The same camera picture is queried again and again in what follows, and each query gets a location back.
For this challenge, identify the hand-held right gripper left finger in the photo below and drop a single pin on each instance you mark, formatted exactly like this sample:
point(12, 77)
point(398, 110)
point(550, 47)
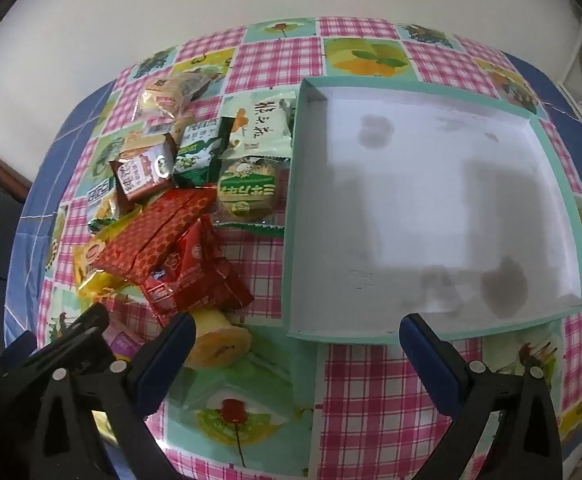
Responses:
point(158, 375)

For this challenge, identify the clear round pastry packet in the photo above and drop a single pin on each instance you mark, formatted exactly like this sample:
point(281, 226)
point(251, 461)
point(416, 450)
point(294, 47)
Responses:
point(161, 95)

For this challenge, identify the white side table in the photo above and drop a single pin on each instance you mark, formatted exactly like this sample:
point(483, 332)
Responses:
point(578, 70)

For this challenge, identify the yellow bread packet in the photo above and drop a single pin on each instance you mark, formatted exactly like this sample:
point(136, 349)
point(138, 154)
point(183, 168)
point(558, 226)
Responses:
point(93, 280)

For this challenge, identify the brown snack packet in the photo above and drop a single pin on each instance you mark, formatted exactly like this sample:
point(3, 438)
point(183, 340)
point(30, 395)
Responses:
point(138, 175)

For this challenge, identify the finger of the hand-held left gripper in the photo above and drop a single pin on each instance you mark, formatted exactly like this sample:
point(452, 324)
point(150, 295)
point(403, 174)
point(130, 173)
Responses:
point(18, 350)
point(83, 327)

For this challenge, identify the green white cracker packet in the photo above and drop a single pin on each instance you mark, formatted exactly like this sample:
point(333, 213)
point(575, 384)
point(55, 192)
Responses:
point(102, 197)

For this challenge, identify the red snack packet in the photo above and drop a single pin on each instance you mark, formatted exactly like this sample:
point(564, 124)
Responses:
point(206, 265)
point(166, 300)

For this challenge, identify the teal-rimmed white tray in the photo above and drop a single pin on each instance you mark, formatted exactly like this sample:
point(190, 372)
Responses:
point(421, 200)

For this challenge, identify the pale green snack packet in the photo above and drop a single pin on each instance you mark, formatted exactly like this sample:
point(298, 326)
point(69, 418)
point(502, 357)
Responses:
point(258, 125)

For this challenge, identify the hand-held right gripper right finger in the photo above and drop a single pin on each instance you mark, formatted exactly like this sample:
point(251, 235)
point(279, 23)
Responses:
point(433, 370)

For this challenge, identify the green label round cake packet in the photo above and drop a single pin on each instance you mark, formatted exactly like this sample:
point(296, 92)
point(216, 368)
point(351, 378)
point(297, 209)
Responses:
point(246, 190)

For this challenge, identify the pink checked printed tablecloth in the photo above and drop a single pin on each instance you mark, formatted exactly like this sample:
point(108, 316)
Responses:
point(371, 410)

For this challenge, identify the clear yellow cake packet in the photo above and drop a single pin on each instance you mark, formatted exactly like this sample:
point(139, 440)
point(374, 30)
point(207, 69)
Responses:
point(221, 340)

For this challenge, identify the blue bed sheet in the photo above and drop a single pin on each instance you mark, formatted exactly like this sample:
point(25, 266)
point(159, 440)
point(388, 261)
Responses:
point(36, 200)

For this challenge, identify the green white pea packet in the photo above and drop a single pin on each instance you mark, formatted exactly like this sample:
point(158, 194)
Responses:
point(196, 155)

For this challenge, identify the red patterned long packet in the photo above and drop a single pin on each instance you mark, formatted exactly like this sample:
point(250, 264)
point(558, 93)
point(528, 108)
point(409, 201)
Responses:
point(156, 235)

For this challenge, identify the purple snack packet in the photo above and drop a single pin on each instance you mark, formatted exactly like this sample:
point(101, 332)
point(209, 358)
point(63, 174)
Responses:
point(123, 342)

